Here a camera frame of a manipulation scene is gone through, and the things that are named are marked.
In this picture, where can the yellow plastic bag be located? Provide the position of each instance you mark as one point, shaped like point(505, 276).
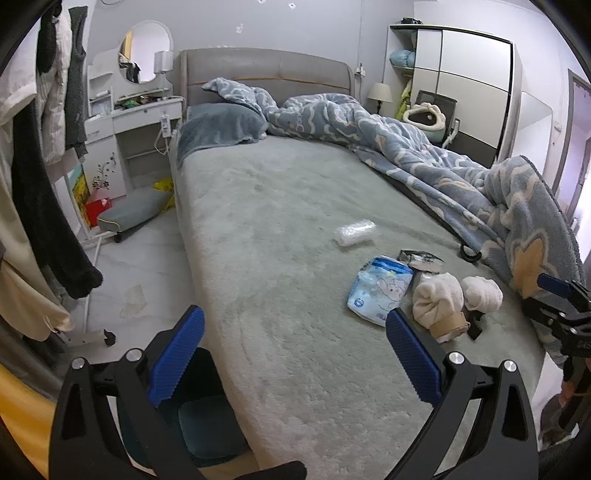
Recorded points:
point(166, 185)

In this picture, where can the white puffer jacket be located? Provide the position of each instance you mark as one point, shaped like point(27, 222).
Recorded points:
point(54, 44)

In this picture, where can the black hanging garment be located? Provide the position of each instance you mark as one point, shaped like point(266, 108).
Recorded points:
point(34, 199)

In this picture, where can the dark teal trash bin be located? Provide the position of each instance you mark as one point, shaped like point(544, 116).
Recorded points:
point(200, 416)

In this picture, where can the blue white tissue pack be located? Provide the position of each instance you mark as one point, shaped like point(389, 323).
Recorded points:
point(379, 288)

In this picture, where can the white power strip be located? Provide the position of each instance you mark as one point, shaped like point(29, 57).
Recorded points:
point(165, 128)

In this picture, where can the round vanity mirror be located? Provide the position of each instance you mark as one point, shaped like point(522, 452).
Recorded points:
point(138, 50)

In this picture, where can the blue-grey pillow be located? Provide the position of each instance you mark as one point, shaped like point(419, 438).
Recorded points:
point(216, 125)

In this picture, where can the grey upholstered headboard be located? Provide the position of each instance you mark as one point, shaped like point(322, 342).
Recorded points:
point(283, 74)

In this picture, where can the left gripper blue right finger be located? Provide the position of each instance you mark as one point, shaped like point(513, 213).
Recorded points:
point(412, 347)

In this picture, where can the white clothes rack frame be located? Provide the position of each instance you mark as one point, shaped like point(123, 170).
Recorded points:
point(83, 275)

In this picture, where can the red box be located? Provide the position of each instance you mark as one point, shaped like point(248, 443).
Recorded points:
point(94, 208)

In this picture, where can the white vanity desk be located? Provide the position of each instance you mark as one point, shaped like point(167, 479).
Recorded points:
point(125, 149)

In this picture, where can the white cat bed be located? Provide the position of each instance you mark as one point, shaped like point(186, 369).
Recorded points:
point(426, 116)

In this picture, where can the brown cardboard tape roll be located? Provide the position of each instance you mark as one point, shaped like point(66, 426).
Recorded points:
point(450, 327)

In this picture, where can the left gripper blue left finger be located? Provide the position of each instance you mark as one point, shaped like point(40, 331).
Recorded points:
point(170, 352)

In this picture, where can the bedside lamp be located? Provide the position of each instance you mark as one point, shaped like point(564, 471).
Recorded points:
point(382, 95)

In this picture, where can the blue cloud-pattern blanket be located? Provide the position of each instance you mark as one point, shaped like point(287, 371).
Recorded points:
point(507, 212)

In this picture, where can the beige hanging coat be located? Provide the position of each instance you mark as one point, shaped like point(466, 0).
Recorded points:
point(27, 302)

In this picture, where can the white wardrobe with black trim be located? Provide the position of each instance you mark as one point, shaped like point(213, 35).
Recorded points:
point(481, 72)

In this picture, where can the black silver snack wrapper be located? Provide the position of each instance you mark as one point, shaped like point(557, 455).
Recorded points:
point(421, 261)

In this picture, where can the grey-green bed mattress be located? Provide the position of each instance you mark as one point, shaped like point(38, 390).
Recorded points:
point(308, 379)

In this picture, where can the grey knit hanging garment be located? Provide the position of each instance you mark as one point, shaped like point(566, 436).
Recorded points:
point(75, 135)

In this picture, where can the clear plastic bottle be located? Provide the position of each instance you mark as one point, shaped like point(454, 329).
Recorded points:
point(355, 233)

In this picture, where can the yellow painting canvas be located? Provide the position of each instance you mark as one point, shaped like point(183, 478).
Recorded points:
point(80, 191)

